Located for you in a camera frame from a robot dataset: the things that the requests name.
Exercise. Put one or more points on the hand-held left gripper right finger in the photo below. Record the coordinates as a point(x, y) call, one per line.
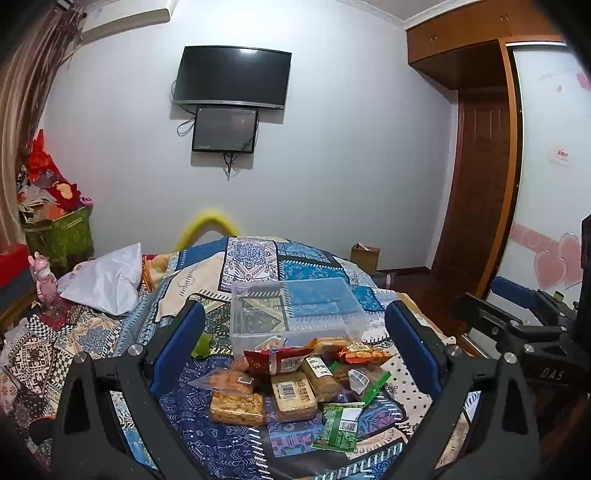
point(413, 355)

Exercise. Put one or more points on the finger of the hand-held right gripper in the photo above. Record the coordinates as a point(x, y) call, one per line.
point(515, 290)
point(494, 316)

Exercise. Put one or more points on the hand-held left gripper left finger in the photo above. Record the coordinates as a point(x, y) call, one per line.
point(178, 350)

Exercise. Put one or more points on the green-edged clear snack packet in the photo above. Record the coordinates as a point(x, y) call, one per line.
point(367, 383)

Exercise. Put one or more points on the labelled clear fried snack packet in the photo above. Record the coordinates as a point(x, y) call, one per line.
point(226, 382)

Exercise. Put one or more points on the round biscuit tube packet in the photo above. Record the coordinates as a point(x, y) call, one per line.
point(323, 376)

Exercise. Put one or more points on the red snack packet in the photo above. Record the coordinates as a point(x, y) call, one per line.
point(277, 360)

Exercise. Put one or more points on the green snack packet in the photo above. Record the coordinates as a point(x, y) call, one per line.
point(339, 427)

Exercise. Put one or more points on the clear plastic container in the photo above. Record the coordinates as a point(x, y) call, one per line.
point(300, 318)

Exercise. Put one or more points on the tan biscuit packet with barcode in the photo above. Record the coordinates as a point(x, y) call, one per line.
point(293, 397)

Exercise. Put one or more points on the green plastic object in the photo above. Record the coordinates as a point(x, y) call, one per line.
point(202, 346)

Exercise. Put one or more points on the orange-edged cracker packet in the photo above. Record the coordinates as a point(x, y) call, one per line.
point(364, 354)

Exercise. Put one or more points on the dark brown snack packet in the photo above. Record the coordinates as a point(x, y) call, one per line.
point(339, 373)

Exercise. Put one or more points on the yellow-edged pastry packet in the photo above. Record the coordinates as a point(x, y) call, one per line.
point(330, 346)

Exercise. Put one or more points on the orange cloth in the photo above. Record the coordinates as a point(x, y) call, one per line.
point(154, 270)

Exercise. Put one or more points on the small orange snack packet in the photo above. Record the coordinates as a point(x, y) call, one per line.
point(271, 344)

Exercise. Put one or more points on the cardboard box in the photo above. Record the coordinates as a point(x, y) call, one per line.
point(364, 258)

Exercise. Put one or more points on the wooden door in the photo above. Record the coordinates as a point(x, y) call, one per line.
point(475, 184)

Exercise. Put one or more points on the printed blanket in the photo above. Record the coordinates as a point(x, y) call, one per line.
point(258, 263)

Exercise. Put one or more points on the yellow hoop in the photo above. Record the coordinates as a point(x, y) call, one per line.
point(207, 219)

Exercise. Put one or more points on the small white door label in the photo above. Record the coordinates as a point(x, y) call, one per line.
point(559, 154)

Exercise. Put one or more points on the pink toy figure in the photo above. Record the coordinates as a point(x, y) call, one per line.
point(44, 277)

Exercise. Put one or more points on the green patterned box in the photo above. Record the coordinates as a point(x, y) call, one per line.
point(60, 237)

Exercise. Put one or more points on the white heart-sticker sliding door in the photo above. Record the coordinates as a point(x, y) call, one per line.
point(549, 115)

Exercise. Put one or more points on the red box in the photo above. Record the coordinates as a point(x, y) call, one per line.
point(14, 265)

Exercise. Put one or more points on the pile of red decorations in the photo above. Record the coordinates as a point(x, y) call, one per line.
point(46, 175)

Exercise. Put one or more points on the small black monitor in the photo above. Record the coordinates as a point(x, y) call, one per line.
point(225, 129)

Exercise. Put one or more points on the wooden wardrobe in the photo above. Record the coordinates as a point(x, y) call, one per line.
point(461, 46)

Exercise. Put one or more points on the striped brown curtain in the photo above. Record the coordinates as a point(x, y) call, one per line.
point(27, 106)

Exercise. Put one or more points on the white air conditioner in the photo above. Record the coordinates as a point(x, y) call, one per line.
point(129, 21)

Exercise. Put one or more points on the black wall television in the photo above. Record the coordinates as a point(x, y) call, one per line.
point(231, 76)

